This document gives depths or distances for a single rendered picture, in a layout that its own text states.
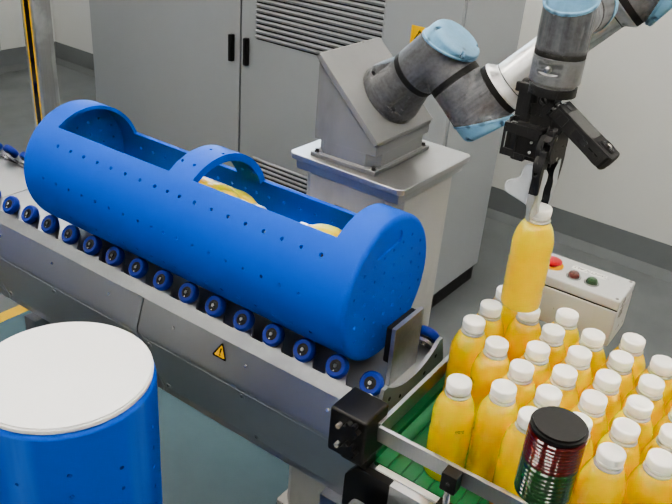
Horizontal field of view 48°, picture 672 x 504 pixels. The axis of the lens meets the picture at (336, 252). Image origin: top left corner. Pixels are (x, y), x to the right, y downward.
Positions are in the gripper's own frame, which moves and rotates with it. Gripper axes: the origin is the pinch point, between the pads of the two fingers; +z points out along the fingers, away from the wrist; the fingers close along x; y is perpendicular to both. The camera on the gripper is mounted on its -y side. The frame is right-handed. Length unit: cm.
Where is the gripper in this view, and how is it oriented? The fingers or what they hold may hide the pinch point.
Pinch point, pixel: (539, 210)
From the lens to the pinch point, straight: 126.5
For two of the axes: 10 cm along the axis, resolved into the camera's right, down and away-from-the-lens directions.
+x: -5.8, 3.5, -7.4
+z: -0.7, 8.8, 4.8
